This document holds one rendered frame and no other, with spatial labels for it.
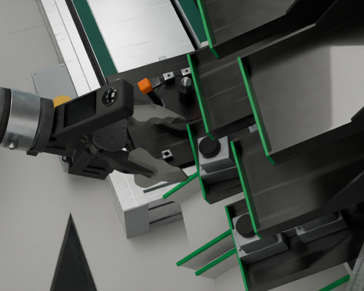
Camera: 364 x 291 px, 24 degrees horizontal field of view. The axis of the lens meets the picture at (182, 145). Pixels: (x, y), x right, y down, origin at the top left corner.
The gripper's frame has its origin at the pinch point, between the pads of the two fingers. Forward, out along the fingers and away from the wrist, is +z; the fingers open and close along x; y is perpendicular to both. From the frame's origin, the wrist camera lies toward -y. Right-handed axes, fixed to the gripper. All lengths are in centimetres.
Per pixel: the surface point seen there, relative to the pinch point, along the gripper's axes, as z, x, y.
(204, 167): 4.0, 1.9, 1.3
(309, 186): 8.0, 12.8, -16.5
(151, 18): 13, -54, 38
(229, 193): 8.5, 4.5, 2.8
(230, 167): 7.5, 1.8, 0.3
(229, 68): 1.9, -6.3, -10.8
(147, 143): 9.0, -19.2, 31.1
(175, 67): 14.6, -36.7, 29.8
